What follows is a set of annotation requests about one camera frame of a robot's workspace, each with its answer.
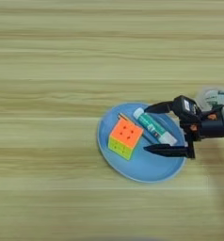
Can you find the orange yellow puzzle cube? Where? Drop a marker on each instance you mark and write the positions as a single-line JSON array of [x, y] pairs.
[[125, 138]]

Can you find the clear tape roll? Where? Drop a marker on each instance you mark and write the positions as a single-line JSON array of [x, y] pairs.
[[214, 95]]

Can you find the black gold pen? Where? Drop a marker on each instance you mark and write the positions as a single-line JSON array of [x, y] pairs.
[[123, 116]]

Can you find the blue round plate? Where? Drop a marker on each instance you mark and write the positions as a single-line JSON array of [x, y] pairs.
[[148, 168]]

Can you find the white green glue stick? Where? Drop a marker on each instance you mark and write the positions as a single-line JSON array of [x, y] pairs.
[[153, 126]]

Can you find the black box with white label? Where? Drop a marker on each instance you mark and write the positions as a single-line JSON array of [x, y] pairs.
[[186, 108]]

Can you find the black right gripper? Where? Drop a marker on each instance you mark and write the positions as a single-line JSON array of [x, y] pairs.
[[209, 125]]

